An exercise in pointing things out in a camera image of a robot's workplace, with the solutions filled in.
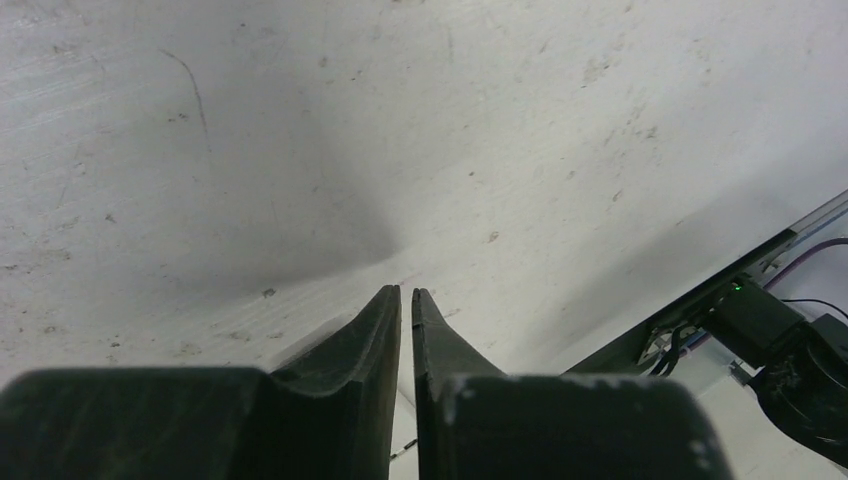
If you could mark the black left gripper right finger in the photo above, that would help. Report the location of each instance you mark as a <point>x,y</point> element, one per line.
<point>476,422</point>

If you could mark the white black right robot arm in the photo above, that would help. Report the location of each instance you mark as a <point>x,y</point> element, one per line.
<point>801,383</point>

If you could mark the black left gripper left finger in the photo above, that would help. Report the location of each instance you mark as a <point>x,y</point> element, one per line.
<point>327,414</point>

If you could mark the aluminium table edge rail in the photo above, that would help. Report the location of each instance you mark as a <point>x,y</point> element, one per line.
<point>820,218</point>

